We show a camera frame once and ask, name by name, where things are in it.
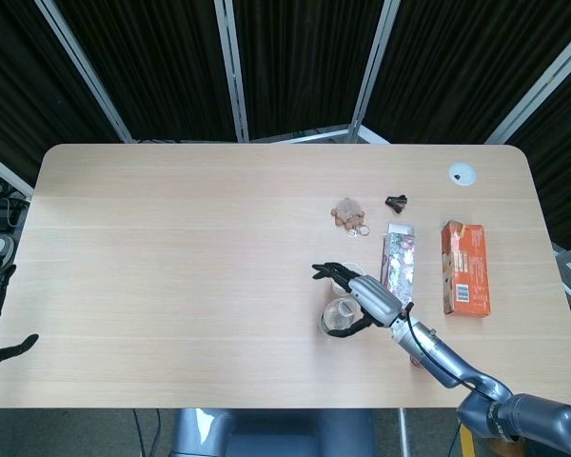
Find grey blue robot torso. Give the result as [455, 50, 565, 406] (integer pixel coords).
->
[170, 407, 377, 457]

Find yellow post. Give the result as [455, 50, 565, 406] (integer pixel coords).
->
[459, 413, 473, 457]

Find furry keychain with nuts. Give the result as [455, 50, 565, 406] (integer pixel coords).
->
[330, 197, 371, 238]

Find orange cardboard box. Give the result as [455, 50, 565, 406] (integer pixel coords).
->
[440, 219, 492, 316]

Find black hanging cable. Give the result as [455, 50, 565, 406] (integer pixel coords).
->
[131, 407, 163, 451]

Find white round cable grommet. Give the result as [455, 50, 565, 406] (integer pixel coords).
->
[447, 162, 477, 187]

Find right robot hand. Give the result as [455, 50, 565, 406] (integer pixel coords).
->
[311, 260, 406, 340]

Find grey metal partition post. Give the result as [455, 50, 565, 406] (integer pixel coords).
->
[349, 0, 399, 143]
[33, 0, 134, 144]
[213, 0, 249, 143]
[484, 18, 571, 144]

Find white metal table leg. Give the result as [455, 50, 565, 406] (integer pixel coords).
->
[398, 407, 411, 457]

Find dark fabric partition panel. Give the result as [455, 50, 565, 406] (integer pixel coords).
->
[232, 0, 386, 142]
[503, 61, 571, 248]
[0, 0, 125, 168]
[51, 0, 239, 143]
[365, 0, 571, 144]

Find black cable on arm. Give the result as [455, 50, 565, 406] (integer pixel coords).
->
[405, 303, 499, 402]

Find floral pink tissue pack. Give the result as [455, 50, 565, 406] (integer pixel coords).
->
[379, 223, 419, 306]

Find transparent plastic water bottle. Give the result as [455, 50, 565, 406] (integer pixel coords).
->
[319, 297, 367, 337]

